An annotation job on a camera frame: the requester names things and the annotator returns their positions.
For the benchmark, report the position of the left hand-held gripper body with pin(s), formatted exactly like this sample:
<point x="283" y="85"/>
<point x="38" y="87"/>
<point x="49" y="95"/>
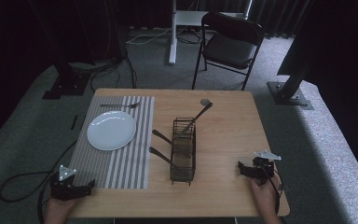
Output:
<point x="62" y="190"/>

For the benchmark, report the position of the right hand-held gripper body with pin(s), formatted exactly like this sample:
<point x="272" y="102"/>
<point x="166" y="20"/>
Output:
<point x="263" y="169"/>

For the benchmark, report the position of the person's left hand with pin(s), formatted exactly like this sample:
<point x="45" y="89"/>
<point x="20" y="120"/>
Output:
<point x="57" y="210"/>

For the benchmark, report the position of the person's right hand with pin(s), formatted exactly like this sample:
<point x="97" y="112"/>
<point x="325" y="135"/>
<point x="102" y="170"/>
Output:
<point x="264" y="199"/>

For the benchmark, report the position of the grey striped placemat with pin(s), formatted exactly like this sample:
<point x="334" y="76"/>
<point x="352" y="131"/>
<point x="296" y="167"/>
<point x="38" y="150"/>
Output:
<point x="121" y="168"/>

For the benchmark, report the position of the white round plate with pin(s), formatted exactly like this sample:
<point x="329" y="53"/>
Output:
<point x="111" y="130"/>

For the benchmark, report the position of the short black strip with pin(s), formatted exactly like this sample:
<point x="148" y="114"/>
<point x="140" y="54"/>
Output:
<point x="74" y="122"/>

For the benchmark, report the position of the black metal stand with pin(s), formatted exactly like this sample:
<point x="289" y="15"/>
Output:
<point x="66" y="84"/>
<point x="289" y="93"/>

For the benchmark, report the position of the silver fork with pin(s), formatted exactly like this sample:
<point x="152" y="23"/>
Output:
<point x="118" y="105"/>

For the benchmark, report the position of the black folding chair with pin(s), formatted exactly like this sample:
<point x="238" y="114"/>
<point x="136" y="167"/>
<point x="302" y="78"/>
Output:
<point x="230" y="49"/>

